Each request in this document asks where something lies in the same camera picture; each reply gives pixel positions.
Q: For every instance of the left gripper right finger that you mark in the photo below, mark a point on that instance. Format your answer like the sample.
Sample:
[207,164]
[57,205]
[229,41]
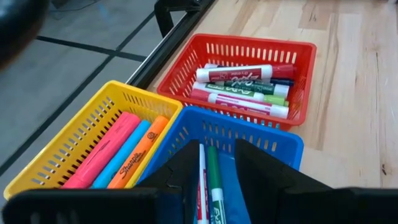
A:
[280,199]

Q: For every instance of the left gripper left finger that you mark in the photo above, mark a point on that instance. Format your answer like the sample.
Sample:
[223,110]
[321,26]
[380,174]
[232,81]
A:
[168,202]

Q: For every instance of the thin red Expo marker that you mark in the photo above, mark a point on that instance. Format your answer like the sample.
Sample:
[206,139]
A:
[202,186]

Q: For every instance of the thin green Expo marker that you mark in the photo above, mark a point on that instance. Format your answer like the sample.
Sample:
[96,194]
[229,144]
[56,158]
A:
[214,174]

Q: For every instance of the orange Sharpie highlighter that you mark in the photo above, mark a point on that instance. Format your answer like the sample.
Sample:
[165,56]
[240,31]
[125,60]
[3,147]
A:
[143,149]

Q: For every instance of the blue Sharpie highlighter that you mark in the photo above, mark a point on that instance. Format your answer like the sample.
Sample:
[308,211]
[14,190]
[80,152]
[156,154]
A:
[124,155]

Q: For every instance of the coral pink highlighter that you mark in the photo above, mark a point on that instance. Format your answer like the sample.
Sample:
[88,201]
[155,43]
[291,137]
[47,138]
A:
[105,149]

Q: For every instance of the magenta Expo dry-erase marker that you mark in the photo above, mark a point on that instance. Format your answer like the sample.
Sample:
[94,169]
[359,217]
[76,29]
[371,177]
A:
[248,107]

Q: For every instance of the green Expo dry-erase marker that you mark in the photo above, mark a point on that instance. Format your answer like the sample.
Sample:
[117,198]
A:
[275,100]

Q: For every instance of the teal Expo dry-erase marker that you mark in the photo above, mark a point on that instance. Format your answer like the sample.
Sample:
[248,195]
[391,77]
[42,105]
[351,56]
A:
[248,84]

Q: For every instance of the red Expo dry-erase marker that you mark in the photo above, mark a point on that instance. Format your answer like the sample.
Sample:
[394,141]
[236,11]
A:
[236,74]

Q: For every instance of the blue plastic basket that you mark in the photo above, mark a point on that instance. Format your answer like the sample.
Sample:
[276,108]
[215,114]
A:
[230,193]

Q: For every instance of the yellow plastic basket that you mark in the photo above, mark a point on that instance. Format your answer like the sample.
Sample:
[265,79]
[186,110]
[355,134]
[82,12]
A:
[146,93]

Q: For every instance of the red plastic basket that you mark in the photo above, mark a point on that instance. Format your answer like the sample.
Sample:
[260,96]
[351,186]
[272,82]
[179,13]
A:
[258,43]

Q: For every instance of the black aluminium table frame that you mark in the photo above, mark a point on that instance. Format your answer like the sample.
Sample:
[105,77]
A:
[174,40]

